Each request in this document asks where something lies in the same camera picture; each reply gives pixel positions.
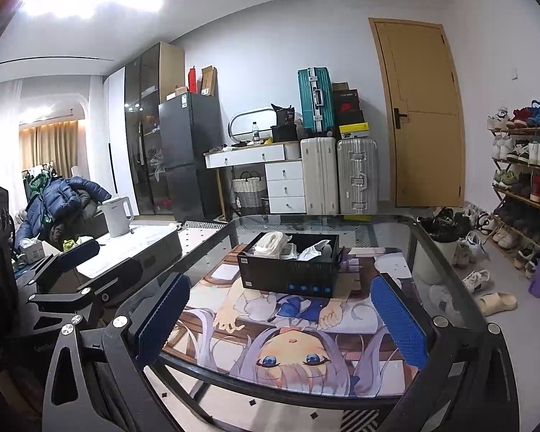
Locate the white low table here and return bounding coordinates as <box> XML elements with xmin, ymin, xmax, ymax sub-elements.
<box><xmin>13</xmin><ymin>222</ymin><xmax>183</xmax><ymax>280</ymax></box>

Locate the white suitcase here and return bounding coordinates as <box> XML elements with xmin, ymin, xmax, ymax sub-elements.
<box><xmin>300</xmin><ymin>137</ymin><xmax>339</xmax><ymax>215</ymax></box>

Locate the black white patterned rug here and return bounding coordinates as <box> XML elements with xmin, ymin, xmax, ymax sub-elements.
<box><xmin>180</xmin><ymin>220</ymin><xmax>235</xmax><ymax>235</ymax></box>

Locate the beige slipper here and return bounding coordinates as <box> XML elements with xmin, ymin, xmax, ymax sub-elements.
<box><xmin>472</xmin><ymin>292</ymin><xmax>518</xmax><ymax>318</ymax></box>

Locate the black yellow shoebox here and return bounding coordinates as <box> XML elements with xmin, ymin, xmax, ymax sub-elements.
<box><xmin>339</xmin><ymin>122</ymin><xmax>370</xmax><ymax>140</ymax></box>

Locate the white electric kettle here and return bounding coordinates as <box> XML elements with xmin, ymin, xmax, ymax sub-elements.
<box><xmin>100</xmin><ymin>197</ymin><xmax>133</xmax><ymax>238</ymax></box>

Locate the woven basket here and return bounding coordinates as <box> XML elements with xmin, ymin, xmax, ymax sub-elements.
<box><xmin>231</xmin><ymin>172</ymin><xmax>268</xmax><ymax>208</ymax></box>

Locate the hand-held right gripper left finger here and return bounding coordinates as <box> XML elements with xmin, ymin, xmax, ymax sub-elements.
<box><xmin>40</xmin><ymin>272</ymin><xmax>192</xmax><ymax>432</ymax></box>

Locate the white tissue box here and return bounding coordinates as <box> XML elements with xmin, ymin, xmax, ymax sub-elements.
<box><xmin>20</xmin><ymin>238</ymin><xmax>46</xmax><ymax>262</ymax></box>

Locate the wooden shoe rack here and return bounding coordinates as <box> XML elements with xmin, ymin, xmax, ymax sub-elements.
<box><xmin>488</xmin><ymin>101</ymin><xmax>540</xmax><ymax>280</ymax></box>

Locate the black fridge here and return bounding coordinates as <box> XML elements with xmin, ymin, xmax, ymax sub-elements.
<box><xmin>157</xmin><ymin>91</ymin><xmax>223</xmax><ymax>221</ymax></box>

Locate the teal suitcase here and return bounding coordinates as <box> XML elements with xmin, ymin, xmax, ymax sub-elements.
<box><xmin>297</xmin><ymin>67</ymin><xmax>334</xmax><ymax>135</ymax></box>

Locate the white sneaker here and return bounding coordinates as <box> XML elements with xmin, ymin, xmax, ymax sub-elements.
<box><xmin>461</xmin><ymin>270</ymin><xmax>491</xmax><ymax>293</ymax></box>

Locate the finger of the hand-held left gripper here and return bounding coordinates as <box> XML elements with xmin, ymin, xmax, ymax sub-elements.
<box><xmin>13</xmin><ymin>238</ymin><xmax>101</xmax><ymax>298</ymax></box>
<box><xmin>29</xmin><ymin>258</ymin><xmax>144</xmax><ymax>325</ymax></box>

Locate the silver suitcase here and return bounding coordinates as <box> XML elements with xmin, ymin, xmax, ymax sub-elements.
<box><xmin>337</xmin><ymin>139</ymin><xmax>379</xmax><ymax>214</ymax></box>

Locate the black storage box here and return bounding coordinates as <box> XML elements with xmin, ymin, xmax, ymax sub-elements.
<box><xmin>237</xmin><ymin>233</ymin><xmax>344</xmax><ymax>298</ymax></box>

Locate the wooden door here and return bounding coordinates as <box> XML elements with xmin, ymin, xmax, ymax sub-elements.
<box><xmin>369</xmin><ymin>17</ymin><xmax>466</xmax><ymax>208</ymax></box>

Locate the white dresser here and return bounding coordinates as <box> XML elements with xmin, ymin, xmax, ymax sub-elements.
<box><xmin>204</xmin><ymin>141</ymin><xmax>307</xmax><ymax>221</ymax></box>

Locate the black red shoebox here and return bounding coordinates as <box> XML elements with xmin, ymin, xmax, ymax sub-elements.
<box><xmin>333</xmin><ymin>90</ymin><xmax>365</xmax><ymax>127</ymax></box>

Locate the anime printed desk mat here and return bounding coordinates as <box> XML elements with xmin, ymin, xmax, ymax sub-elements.
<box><xmin>162</xmin><ymin>243</ymin><xmax>433</xmax><ymax>408</ymax></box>

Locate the blue puffer jacket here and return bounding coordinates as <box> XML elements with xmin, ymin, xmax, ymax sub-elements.
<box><xmin>15</xmin><ymin>175</ymin><xmax>113</xmax><ymax>253</ymax></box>

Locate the white webbing strap roll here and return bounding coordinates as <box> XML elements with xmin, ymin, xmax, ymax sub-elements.
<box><xmin>254</xmin><ymin>231</ymin><xmax>293</xmax><ymax>259</ymax></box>

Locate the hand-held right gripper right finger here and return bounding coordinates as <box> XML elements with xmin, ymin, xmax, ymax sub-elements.
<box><xmin>370</xmin><ymin>274</ymin><xmax>521</xmax><ymax>432</ymax></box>

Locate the white medicine packet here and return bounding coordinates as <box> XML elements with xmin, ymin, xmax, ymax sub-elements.
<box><xmin>297</xmin><ymin>239</ymin><xmax>331</xmax><ymax>262</ymax></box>

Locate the pile of shoes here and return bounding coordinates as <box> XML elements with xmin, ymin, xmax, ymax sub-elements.
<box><xmin>416</xmin><ymin>204</ymin><xmax>496</xmax><ymax>271</ymax></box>

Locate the dark glass cabinet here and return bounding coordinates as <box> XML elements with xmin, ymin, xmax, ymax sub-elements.
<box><xmin>107</xmin><ymin>42</ymin><xmax>185</xmax><ymax>217</ymax></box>

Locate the oval mirror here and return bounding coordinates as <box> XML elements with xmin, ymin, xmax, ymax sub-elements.
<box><xmin>229</xmin><ymin>107</ymin><xmax>275</xmax><ymax>141</ymax></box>

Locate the beige curtain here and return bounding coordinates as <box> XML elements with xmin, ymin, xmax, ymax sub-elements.
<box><xmin>20</xmin><ymin>121</ymin><xmax>79</xmax><ymax>181</ymax></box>

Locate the black bag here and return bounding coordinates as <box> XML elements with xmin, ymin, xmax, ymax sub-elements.
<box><xmin>270</xmin><ymin>103</ymin><xmax>300</xmax><ymax>142</ymax></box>

